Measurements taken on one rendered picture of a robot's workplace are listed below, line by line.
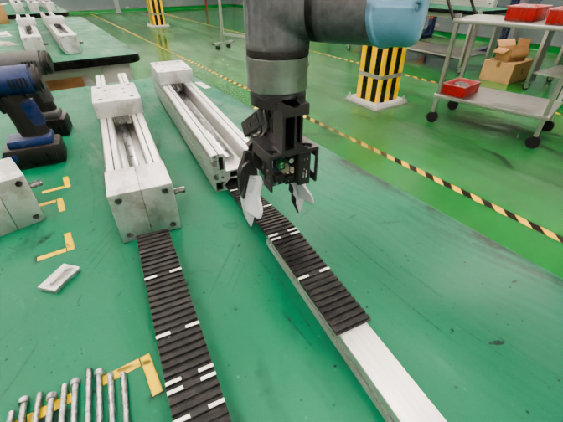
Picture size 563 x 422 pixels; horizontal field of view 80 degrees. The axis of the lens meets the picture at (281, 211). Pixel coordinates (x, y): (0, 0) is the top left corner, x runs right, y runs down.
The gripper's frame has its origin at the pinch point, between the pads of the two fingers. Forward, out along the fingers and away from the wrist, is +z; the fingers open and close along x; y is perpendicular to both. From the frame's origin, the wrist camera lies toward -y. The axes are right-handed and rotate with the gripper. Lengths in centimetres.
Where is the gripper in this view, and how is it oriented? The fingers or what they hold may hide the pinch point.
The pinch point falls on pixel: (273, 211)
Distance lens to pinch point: 55.4
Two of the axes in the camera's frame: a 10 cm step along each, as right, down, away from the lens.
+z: 0.0, 8.2, 5.8
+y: 4.3, 5.2, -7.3
